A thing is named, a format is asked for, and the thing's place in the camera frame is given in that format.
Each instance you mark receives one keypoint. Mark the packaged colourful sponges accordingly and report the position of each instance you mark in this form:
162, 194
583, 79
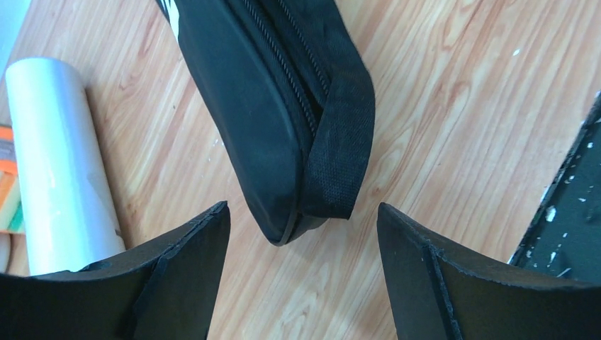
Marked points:
11, 208

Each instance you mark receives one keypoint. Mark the white shuttlecock tube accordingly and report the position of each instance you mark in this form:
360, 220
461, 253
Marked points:
69, 215

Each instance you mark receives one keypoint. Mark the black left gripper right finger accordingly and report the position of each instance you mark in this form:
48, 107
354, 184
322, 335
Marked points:
440, 289

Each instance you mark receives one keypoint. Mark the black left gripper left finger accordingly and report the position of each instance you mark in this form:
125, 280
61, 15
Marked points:
165, 288

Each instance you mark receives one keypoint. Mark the black racket bag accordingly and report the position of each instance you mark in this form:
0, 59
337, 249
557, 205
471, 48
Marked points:
292, 100

